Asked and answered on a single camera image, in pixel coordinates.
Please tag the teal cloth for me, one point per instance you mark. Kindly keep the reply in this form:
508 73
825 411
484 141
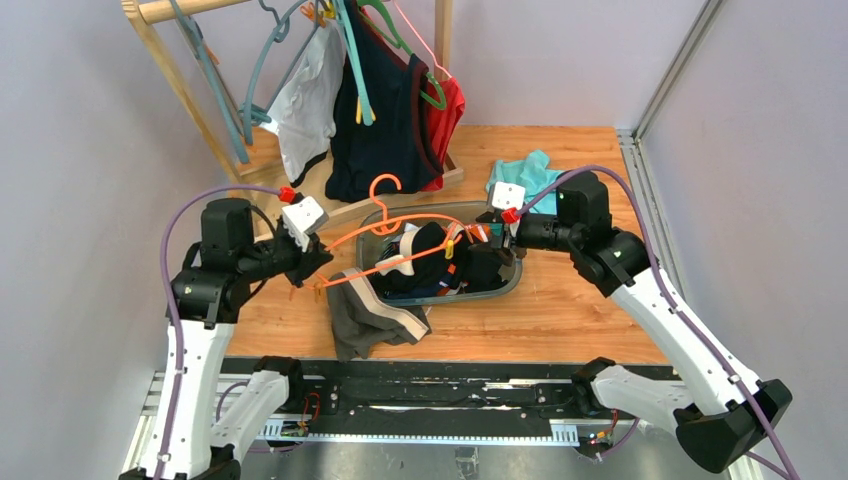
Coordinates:
531 173

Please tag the pink thin hanger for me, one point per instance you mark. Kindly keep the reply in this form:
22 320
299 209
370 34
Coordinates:
438 41

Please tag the black underwear in basket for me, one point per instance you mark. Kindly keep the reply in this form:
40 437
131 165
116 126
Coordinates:
474 271

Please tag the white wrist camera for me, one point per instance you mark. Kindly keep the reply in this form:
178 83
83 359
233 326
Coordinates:
505 196
303 219

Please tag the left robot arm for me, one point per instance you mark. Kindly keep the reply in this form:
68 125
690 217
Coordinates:
205 299

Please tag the dark navy tank top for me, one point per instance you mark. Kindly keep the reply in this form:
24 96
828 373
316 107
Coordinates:
398 142

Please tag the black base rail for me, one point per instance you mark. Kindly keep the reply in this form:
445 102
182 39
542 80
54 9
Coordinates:
442 403

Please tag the white grey underwear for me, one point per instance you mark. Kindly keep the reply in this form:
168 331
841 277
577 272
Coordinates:
302 114

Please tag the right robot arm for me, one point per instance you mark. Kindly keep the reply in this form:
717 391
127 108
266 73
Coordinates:
717 408

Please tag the clear plastic basket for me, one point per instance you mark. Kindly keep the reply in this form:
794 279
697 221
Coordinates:
370 247

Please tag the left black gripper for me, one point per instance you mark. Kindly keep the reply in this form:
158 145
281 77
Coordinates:
306 259

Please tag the orange hanger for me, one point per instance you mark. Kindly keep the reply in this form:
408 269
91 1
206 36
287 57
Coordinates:
389 226

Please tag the dark grey cream-band underwear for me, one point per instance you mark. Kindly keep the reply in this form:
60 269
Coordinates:
360 320

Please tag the teal clip hanger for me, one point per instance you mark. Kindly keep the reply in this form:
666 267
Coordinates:
358 60

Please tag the aluminium frame rail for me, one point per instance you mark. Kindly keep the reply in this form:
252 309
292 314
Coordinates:
688 138

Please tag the orange white underwear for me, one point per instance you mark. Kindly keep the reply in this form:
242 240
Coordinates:
475 233

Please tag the grey-blue clip hanger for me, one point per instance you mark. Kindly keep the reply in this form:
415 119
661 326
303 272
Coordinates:
208 66

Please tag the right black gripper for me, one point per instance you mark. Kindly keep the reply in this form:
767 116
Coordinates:
495 234

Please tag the red garment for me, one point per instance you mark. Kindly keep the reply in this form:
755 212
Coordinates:
440 127

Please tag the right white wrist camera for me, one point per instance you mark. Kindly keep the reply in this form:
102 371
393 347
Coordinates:
505 196

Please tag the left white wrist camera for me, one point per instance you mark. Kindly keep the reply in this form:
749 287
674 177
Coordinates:
303 219

